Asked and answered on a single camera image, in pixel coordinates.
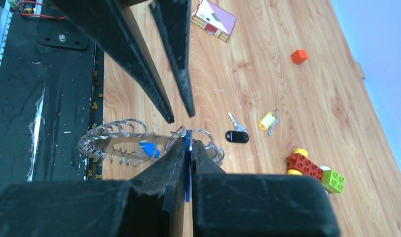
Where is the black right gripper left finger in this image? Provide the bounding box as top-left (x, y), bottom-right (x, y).
top-left (0, 138), bottom-right (185, 237)

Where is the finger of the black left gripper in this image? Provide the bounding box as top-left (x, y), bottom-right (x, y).
top-left (149, 0), bottom-right (195, 118)
top-left (51, 0), bottom-right (175, 123)

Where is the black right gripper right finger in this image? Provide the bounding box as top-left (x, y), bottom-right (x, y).
top-left (191, 141), bottom-right (341, 237)

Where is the blue key tag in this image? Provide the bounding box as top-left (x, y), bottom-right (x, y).
top-left (140, 141), bottom-right (160, 158)
top-left (184, 130), bottom-right (192, 203)

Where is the red playing card deck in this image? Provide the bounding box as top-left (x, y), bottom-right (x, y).
top-left (191, 0), bottom-right (237, 42)

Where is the key with black fob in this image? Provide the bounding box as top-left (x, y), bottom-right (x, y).
top-left (225, 112), bottom-right (250, 144)

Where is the red yellow toy brick car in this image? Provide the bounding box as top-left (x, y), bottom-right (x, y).
top-left (286, 148), bottom-right (345, 194)

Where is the small orange cube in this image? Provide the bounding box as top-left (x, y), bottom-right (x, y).
top-left (291, 49), bottom-right (308, 64)

